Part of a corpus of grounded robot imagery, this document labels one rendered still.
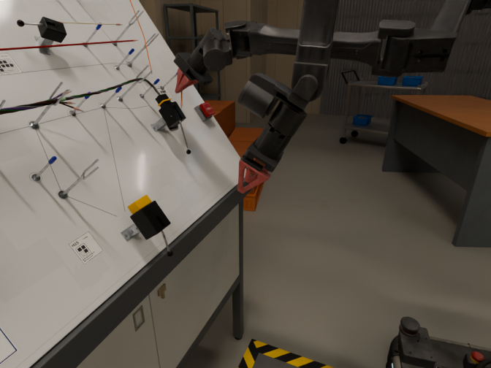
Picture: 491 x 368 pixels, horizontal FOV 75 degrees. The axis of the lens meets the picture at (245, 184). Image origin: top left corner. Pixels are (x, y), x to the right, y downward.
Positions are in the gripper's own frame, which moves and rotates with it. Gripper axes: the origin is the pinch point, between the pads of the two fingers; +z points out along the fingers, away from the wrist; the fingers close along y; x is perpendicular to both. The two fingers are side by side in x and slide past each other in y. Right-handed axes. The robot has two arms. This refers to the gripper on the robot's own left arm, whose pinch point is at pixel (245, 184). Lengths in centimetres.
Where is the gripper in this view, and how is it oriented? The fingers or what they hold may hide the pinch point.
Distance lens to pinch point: 70.0
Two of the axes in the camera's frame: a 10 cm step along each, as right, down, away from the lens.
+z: -4.7, 7.4, 4.7
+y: -2.8, 3.8, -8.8
